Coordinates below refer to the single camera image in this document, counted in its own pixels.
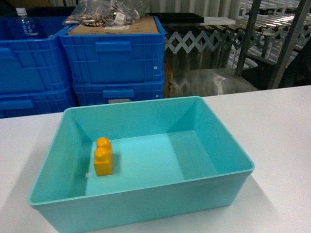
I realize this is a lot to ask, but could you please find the black plastic tray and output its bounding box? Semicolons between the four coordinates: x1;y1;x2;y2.
148;12;204;24

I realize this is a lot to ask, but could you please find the grey metal rack frame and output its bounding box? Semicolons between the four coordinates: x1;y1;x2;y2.
235;0;311;89

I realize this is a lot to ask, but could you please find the clear plastic water bottle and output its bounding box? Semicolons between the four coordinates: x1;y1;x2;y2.
16;8;40;39

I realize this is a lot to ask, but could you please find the light teal plastic bin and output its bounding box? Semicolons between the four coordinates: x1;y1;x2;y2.
28;97;255;233

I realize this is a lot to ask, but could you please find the expandable roller conveyor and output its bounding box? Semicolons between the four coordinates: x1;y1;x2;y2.
164;18;311;53

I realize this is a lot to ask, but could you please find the blue crate with cardboard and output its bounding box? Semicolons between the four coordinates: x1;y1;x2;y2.
60;26;166;84

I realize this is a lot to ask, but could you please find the yellow toy block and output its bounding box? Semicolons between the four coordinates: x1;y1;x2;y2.
93;137;113;176

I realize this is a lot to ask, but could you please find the blue crate upper left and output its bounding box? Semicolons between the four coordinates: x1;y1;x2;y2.
0;17;71;94

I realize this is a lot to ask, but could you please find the brown cardboard sheet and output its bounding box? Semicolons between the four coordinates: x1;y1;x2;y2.
67;16;165;35

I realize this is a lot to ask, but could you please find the blue crate lower middle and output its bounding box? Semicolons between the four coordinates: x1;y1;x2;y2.
72;80;164;106

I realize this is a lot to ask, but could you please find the blue crate lower left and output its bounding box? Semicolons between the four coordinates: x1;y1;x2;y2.
0;87;78;118

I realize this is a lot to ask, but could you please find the clear bag of batteries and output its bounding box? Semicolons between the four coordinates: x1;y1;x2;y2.
63;0;150;27

